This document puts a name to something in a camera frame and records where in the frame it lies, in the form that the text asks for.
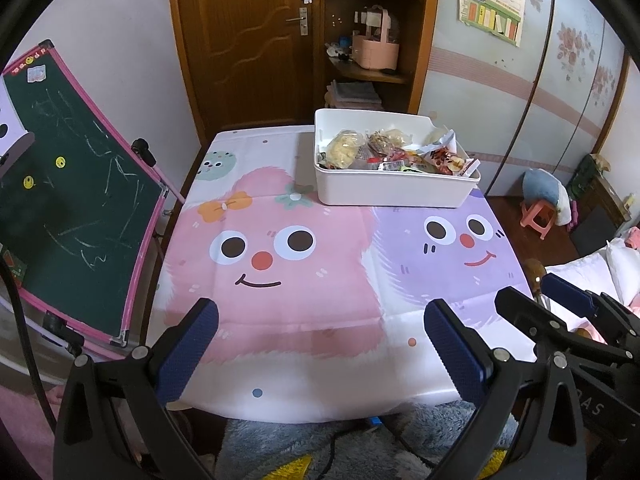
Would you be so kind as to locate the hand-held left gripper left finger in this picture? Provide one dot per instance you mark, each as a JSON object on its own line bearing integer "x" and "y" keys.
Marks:
{"x": 190, "y": 350}

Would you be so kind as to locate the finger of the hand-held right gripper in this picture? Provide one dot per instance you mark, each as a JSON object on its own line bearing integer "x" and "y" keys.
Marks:
{"x": 565, "y": 292}
{"x": 525, "y": 310}

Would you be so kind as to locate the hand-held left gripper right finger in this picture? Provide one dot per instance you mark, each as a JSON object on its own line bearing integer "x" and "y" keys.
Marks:
{"x": 455, "y": 355}

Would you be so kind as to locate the apple print snack packet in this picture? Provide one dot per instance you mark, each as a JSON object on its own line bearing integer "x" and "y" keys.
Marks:
{"x": 447, "y": 159}

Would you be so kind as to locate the white plastic bin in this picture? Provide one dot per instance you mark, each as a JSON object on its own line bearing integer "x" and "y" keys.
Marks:
{"x": 390, "y": 187}

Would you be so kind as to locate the white snack packet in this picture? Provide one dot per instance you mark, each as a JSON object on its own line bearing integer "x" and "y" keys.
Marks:
{"x": 442, "y": 137}

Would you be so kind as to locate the walnut date packet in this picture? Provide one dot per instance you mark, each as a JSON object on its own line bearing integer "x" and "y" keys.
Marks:
{"x": 379, "y": 144}

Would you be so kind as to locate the white pillow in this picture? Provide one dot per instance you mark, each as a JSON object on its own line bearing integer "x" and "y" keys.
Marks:
{"x": 590, "y": 267}
{"x": 625, "y": 265}

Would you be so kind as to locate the wooden bedpost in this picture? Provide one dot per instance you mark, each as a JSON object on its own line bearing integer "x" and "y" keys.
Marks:
{"x": 535, "y": 272}

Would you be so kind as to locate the pink plastic stool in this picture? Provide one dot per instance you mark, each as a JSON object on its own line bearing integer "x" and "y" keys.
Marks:
{"x": 537, "y": 212}

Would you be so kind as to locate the dark wooden cabinet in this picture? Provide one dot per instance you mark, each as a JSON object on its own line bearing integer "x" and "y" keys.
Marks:
{"x": 600, "y": 210}

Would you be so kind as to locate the blue plush cushion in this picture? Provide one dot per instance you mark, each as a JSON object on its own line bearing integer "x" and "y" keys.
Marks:
{"x": 540, "y": 182}

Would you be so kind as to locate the floral sliding wardrobe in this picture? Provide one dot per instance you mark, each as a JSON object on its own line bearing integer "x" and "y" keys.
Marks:
{"x": 500, "y": 110}

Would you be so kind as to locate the pink framed chalkboard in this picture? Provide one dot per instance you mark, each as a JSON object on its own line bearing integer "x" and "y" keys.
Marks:
{"x": 75, "y": 185}

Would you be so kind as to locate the black chalkboard knob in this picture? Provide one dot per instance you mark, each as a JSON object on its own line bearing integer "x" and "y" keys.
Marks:
{"x": 143, "y": 150}

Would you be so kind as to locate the stack of folded cloths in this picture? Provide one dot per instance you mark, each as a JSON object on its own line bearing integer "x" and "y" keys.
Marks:
{"x": 355, "y": 94}

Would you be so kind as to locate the wooden corner shelf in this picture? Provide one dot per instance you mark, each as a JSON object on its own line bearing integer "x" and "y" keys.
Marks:
{"x": 372, "y": 76}

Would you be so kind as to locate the brown wooden door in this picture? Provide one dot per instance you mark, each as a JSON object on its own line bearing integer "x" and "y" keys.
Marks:
{"x": 240, "y": 60}

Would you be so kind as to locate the pink basket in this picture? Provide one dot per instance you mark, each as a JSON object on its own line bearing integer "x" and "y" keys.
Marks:
{"x": 375, "y": 55}

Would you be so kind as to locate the wall poster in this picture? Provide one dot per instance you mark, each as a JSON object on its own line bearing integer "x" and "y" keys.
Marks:
{"x": 492, "y": 10}

